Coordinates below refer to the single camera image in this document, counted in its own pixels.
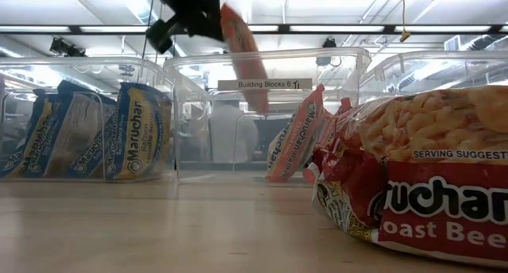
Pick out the hanging yellow cord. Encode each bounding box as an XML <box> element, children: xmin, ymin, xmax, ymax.
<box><xmin>399</xmin><ymin>0</ymin><xmax>413</xmax><ymax>43</ymax></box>

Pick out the red Maruchan beef ramen pack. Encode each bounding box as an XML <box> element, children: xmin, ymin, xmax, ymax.
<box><xmin>303</xmin><ymin>84</ymin><xmax>508</xmax><ymax>268</ymax></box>

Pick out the black overhead frame bar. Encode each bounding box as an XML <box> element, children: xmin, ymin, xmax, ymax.
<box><xmin>0</xmin><ymin>23</ymin><xmax>508</xmax><ymax>36</ymax></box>

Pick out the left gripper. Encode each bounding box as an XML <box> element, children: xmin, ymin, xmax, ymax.
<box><xmin>145</xmin><ymin>0</ymin><xmax>235</xmax><ymax>54</ymax></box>

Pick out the person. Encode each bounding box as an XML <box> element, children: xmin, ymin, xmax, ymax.
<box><xmin>208</xmin><ymin>99</ymin><xmax>260</xmax><ymax>163</ymax></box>

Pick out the white ceiling vent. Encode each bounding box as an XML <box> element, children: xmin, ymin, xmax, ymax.
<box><xmin>443</xmin><ymin>34</ymin><xmax>462</xmax><ymax>54</ymax></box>

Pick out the clear plastic bin with label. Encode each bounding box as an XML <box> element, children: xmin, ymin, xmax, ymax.
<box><xmin>163</xmin><ymin>46</ymin><xmax>372</xmax><ymax>185</ymax></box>

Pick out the blue Maruchan ramen pack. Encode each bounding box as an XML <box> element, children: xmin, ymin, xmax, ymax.
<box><xmin>66</xmin><ymin>93</ymin><xmax>120</xmax><ymax>179</ymax></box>
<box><xmin>41</xmin><ymin>79</ymin><xmax>105</xmax><ymax>179</ymax></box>
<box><xmin>0</xmin><ymin>88</ymin><xmax>61</xmax><ymax>178</ymax></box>
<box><xmin>103</xmin><ymin>81</ymin><xmax>175</xmax><ymax>182</ymax></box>

